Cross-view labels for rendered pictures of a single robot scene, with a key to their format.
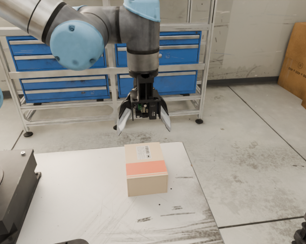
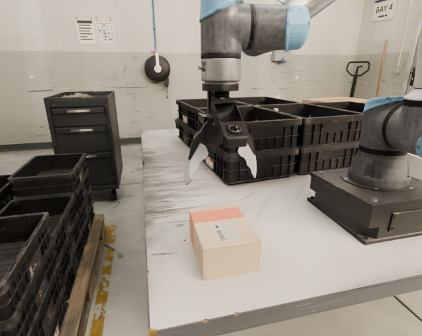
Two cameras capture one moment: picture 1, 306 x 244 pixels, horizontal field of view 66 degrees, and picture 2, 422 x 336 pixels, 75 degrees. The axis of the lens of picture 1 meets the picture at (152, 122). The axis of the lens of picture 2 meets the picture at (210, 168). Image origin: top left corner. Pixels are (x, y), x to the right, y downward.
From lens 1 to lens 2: 1.11 m
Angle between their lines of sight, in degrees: 128
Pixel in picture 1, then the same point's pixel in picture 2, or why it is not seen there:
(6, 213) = (314, 175)
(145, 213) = not seen: hidden behind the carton
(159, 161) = (199, 221)
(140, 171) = (223, 211)
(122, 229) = not seen: hidden behind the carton
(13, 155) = (381, 198)
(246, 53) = not seen: outside the picture
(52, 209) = (303, 217)
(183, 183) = (167, 247)
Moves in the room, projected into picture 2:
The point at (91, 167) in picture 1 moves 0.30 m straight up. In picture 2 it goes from (306, 257) to (325, 125)
